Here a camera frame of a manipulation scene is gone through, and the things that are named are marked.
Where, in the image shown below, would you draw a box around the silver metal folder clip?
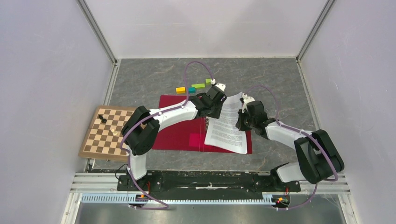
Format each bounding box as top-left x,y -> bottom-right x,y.
204,117 -> 210,132

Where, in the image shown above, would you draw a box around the printed white paper sheets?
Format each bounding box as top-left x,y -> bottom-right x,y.
205,92 -> 248,154

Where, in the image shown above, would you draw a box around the red clip file folder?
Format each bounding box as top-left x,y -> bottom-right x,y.
152,95 -> 253,154

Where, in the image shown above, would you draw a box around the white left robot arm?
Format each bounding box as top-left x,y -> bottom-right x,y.
120,83 -> 227,190

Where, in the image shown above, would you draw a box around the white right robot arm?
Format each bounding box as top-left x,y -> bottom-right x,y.
236,98 -> 345,190

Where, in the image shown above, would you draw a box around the long lime green block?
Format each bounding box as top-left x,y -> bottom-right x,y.
191,83 -> 205,89

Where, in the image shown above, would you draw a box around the teal block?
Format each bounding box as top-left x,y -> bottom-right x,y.
187,87 -> 197,94

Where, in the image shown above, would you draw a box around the short lime green block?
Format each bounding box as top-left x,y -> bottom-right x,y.
205,78 -> 212,85

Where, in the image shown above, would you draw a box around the yellow block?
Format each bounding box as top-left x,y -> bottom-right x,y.
176,87 -> 186,94

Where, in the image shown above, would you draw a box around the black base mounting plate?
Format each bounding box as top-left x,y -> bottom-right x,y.
117,170 -> 301,200

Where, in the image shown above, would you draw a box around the black chess piece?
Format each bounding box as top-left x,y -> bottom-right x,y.
98,114 -> 107,124

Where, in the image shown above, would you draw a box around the wooden chessboard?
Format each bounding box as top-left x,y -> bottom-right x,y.
78,105 -> 135,161

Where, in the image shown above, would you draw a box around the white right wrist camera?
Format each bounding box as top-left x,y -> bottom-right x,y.
240,93 -> 255,113

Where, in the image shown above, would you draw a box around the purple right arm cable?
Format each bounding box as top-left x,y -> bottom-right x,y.
244,85 -> 339,211

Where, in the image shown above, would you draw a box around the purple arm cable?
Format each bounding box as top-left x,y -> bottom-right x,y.
119,61 -> 217,210
244,85 -> 339,211

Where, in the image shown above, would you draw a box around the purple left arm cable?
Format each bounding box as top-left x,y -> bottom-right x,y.
119,61 -> 217,210

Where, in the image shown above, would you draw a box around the aluminium frame post right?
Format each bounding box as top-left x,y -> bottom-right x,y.
296,0 -> 336,63

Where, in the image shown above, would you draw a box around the aluminium frame post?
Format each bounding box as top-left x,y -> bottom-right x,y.
296,0 -> 336,63
77,0 -> 118,65

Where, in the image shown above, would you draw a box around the aluminium frame post left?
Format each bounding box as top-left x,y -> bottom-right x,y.
77,0 -> 118,65

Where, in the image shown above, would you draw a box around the white comb cable duct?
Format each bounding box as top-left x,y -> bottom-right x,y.
81,193 -> 275,205

